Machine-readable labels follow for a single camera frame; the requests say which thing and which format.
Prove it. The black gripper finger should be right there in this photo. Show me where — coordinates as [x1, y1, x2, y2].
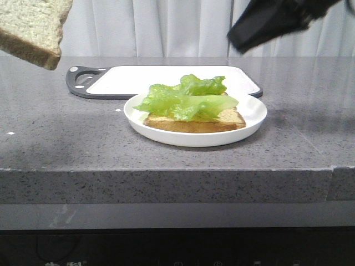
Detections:
[227, 1, 305, 54]

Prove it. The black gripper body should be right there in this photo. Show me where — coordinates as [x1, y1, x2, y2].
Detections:
[293, 0, 339, 27]

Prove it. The green lettuce leaf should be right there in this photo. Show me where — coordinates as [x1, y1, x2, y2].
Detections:
[134, 74, 239, 121]

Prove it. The toasted bread slice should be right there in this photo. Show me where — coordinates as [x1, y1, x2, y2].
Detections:
[1, 0, 73, 70]
[143, 107, 246, 133]

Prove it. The white round plate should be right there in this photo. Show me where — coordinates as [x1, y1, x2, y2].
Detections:
[123, 93, 267, 147]

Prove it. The grey curtain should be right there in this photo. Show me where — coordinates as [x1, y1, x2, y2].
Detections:
[60, 1, 354, 57]

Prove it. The black appliance panel below counter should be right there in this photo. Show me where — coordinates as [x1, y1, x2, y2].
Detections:
[1, 227, 354, 265]

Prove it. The white cutting board black handle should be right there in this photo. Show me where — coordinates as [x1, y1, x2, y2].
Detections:
[65, 65, 263, 100]

